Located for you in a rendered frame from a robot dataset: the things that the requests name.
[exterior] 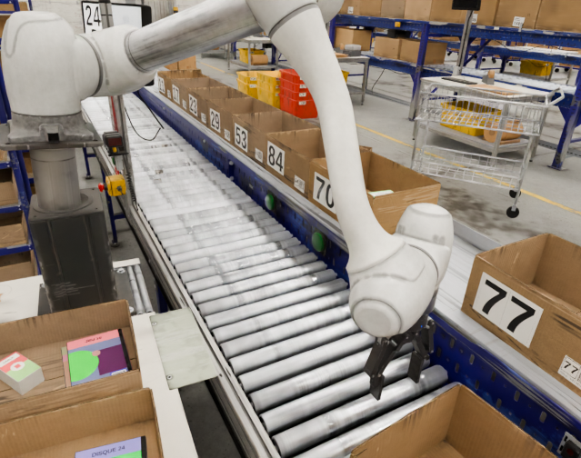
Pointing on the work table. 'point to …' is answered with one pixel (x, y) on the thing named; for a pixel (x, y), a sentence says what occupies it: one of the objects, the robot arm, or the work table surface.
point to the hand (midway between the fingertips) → (395, 380)
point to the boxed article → (19, 373)
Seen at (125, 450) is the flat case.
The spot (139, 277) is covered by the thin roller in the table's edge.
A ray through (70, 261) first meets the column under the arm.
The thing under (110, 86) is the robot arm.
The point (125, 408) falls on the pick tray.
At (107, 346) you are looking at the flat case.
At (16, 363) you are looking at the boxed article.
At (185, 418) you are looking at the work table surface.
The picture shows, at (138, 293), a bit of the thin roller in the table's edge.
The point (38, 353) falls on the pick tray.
